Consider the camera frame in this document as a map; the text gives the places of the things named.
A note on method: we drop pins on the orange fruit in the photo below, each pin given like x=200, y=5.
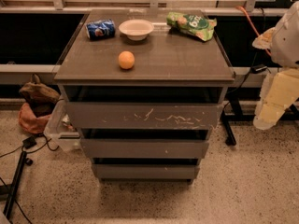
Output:
x=126, y=60

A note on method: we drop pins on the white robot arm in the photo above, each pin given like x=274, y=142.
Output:
x=285, y=51

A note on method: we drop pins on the clear plastic bin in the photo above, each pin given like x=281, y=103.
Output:
x=60, y=131

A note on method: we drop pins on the grey middle drawer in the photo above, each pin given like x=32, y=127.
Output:
x=144, y=149

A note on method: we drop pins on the grey top drawer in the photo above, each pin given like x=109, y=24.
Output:
x=143, y=116

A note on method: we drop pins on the black table leg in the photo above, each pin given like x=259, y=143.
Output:
x=238, y=116

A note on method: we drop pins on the white bowl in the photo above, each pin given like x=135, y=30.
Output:
x=136, y=30

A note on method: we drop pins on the black power brick right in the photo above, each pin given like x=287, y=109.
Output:
x=256, y=69

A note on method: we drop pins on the black power adapter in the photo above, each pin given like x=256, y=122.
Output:
x=29, y=142

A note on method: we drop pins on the grey drawer cabinet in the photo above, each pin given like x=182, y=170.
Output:
x=170, y=68

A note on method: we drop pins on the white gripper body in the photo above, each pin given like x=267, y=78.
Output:
x=287, y=41

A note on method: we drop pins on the black stand left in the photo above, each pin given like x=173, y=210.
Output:
x=13, y=188

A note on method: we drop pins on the green chip bag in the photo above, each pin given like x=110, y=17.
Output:
x=192, y=25

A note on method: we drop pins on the grey bottom drawer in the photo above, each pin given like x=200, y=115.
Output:
x=113, y=171

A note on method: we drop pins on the blue pepsi can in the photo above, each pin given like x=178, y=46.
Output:
x=102, y=29

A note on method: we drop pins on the grey drawer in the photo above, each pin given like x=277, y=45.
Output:
x=144, y=149
x=113, y=171
x=143, y=116

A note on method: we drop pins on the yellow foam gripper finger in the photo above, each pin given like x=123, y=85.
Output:
x=265, y=40
x=267, y=117

